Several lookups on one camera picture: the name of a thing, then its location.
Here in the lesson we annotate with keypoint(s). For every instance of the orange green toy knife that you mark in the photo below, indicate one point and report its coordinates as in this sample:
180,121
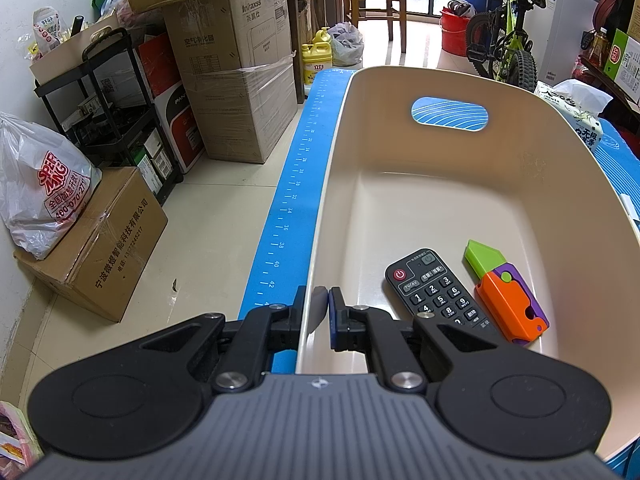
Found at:
506,294

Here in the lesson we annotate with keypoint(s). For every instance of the middle stacked cardboard box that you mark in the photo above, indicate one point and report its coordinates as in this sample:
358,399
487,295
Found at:
212,35

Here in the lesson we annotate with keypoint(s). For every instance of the blue silicone baking mat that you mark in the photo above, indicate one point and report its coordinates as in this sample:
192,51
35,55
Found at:
290,194

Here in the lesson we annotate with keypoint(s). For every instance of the black remote control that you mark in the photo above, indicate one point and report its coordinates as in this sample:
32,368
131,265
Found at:
424,283

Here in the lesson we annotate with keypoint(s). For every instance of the white tissue pack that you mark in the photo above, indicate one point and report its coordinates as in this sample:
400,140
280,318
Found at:
580,104

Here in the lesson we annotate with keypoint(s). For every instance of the beige plastic storage bin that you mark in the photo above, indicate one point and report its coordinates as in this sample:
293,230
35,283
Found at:
435,185

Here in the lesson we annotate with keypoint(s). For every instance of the yellow detergent jug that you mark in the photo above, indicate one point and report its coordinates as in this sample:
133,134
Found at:
317,55

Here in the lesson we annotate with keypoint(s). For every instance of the green black kids bicycle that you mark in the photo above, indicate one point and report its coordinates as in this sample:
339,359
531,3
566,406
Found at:
499,47

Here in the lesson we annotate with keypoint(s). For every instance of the green white carton box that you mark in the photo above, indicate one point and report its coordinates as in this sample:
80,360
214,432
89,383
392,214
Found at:
623,64

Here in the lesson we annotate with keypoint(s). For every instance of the white chest freezer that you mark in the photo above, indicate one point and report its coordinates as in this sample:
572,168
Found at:
556,32

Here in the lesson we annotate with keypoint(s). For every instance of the red white appliance box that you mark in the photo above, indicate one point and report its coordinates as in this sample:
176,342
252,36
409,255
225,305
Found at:
171,102

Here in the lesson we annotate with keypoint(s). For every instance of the large wrapped cardboard box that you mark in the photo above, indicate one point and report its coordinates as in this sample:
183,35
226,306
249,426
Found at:
242,114

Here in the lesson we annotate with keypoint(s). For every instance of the white red plastic bag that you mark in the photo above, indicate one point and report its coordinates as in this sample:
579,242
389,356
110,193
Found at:
46,182

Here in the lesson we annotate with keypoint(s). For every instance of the red plastic bucket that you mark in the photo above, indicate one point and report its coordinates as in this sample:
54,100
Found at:
453,32

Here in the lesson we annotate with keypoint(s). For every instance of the wooden chair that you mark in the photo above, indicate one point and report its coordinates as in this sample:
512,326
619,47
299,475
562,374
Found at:
391,11

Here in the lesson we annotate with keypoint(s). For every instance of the brown cardboard box on floor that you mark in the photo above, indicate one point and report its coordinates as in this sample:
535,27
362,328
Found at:
99,261

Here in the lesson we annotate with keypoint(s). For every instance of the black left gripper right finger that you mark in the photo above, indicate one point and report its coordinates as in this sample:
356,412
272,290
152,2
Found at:
497,396

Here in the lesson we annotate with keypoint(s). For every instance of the grey plastic bag on floor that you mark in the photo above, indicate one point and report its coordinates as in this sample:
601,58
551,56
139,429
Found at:
347,44

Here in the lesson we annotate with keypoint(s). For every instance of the black metal shelf rack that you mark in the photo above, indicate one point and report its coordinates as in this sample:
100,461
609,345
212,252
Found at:
114,135

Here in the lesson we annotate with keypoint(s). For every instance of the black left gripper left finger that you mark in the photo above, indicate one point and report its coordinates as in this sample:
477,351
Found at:
140,396

